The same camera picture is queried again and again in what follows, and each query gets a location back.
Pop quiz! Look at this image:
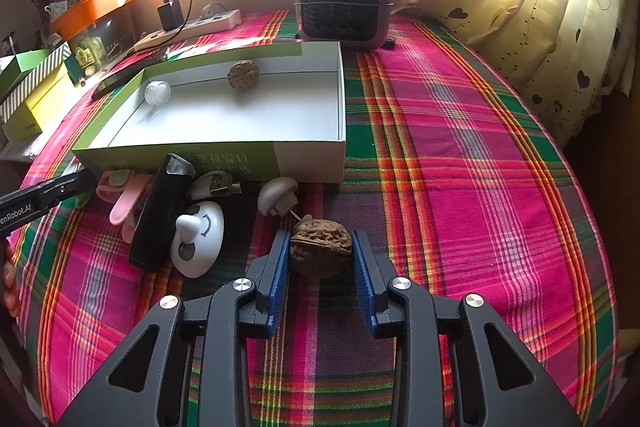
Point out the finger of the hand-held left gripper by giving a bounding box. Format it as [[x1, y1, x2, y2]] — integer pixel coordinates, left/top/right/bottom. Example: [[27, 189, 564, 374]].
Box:
[[37, 167, 97, 208]]

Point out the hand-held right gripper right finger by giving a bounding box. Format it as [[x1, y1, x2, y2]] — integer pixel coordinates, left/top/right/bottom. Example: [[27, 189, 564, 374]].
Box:
[[350, 229, 583, 427]]

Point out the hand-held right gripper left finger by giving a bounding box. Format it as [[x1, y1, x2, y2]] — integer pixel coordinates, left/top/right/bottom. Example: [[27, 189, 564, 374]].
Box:
[[59, 229, 292, 427]]

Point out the brown walnut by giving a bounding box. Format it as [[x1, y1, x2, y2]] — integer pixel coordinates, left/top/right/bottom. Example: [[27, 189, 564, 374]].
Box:
[[227, 61, 260, 90], [290, 218, 354, 280]]

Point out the white oval panda hook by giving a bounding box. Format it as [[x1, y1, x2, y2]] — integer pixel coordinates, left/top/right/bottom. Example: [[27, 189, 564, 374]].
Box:
[[170, 201, 225, 279]]

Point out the black flashlight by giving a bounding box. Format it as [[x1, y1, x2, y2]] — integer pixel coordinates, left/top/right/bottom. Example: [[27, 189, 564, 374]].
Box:
[[129, 153, 196, 269]]

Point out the green and white cardboard box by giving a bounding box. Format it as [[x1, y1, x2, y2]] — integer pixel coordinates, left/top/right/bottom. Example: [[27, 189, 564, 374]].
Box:
[[71, 41, 347, 185]]

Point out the person's left hand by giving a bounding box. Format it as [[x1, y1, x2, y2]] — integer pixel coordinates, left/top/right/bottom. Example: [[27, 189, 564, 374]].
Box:
[[0, 242, 21, 313]]

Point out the white mushroom-shaped knob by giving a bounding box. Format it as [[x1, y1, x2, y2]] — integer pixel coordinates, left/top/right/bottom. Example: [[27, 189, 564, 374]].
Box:
[[257, 176, 302, 220]]

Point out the black remote control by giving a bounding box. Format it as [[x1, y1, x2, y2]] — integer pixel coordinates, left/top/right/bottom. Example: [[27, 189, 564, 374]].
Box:
[[91, 49, 168, 100]]

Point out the small white bottle cap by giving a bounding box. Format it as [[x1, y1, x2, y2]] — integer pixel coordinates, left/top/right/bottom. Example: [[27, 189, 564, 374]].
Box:
[[144, 80, 172, 106]]

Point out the pink plaid blanket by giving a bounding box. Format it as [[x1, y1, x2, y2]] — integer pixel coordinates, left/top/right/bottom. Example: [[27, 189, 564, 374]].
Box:
[[10, 9, 626, 427]]

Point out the clear plastic container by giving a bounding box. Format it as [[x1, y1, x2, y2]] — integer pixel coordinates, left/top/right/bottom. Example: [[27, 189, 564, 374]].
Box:
[[65, 18, 136, 78]]

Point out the orange tray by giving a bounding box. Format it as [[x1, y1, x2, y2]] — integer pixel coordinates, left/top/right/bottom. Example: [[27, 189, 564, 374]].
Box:
[[49, 0, 133, 40]]

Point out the white power strip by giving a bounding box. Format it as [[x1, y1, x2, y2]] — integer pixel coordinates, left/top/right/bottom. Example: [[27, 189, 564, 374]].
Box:
[[132, 9, 242, 52]]

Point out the yellow heart-print curtain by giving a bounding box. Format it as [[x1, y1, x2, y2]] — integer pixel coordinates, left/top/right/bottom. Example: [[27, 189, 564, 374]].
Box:
[[480, 0, 638, 148]]

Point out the white usb cable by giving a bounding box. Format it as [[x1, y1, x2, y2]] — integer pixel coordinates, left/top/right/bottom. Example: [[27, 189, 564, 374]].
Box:
[[187, 169, 243, 202]]

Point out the black charger with cable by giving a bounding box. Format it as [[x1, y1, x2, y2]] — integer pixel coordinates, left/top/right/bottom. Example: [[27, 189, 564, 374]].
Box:
[[157, 0, 194, 32]]

